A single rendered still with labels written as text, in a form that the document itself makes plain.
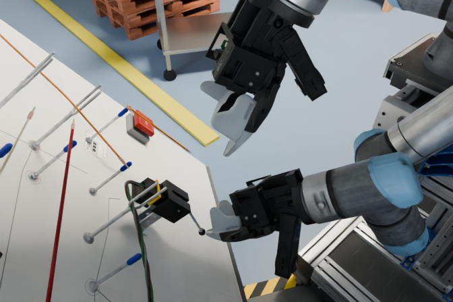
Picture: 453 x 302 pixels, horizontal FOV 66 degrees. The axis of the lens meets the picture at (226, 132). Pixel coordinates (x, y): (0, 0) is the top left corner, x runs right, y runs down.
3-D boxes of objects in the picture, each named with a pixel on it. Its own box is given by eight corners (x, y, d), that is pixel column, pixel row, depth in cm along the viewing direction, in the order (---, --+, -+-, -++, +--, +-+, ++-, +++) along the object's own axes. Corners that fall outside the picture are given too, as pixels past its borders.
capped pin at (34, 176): (32, 170, 48) (74, 135, 46) (40, 178, 49) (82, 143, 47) (25, 175, 47) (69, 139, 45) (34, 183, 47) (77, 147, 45)
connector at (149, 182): (160, 208, 58) (170, 202, 57) (139, 197, 55) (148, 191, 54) (158, 194, 60) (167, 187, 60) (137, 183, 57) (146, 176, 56)
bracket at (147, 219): (145, 236, 60) (167, 221, 59) (135, 230, 59) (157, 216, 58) (144, 214, 64) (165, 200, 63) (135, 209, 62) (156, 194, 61)
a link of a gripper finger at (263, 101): (233, 122, 48) (257, 62, 46) (244, 125, 49) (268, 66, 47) (247, 134, 44) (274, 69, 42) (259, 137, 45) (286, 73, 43)
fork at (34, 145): (29, 138, 52) (96, 79, 48) (40, 143, 53) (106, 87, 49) (27, 147, 50) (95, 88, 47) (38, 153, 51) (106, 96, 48)
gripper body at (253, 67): (201, 58, 48) (245, -26, 42) (254, 78, 52) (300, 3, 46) (212, 89, 42) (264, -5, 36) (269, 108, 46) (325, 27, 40)
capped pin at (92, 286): (85, 282, 45) (134, 250, 43) (94, 280, 46) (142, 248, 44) (89, 294, 44) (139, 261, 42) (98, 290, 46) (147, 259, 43)
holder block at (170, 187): (173, 224, 60) (191, 212, 59) (150, 211, 57) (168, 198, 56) (171, 204, 63) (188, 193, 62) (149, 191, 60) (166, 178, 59)
